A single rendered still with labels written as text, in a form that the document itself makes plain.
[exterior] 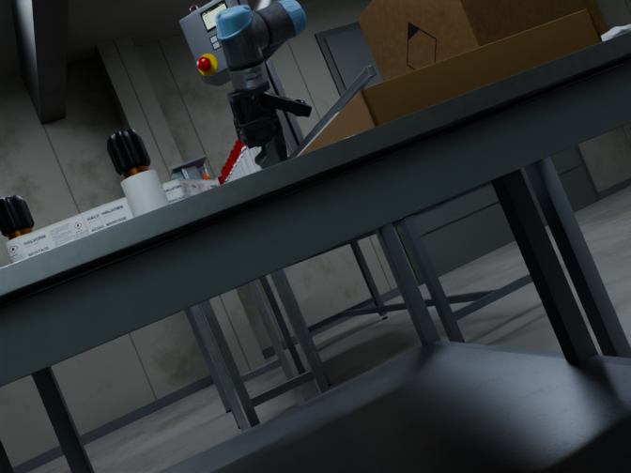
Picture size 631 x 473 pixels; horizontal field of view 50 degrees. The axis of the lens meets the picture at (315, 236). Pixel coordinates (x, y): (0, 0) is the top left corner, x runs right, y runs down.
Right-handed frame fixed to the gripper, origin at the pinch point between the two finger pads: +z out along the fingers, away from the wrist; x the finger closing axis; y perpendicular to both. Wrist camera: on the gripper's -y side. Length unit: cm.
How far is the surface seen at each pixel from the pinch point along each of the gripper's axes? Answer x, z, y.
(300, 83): -481, 123, -172
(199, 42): -55, -21, -1
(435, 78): 79, -37, 6
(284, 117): -34.0, 0.2, -13.4
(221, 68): -49, -14, -4
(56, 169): -448, 115, 65
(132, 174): -21.6, -3.5, 29.5
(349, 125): 75, -33, 13
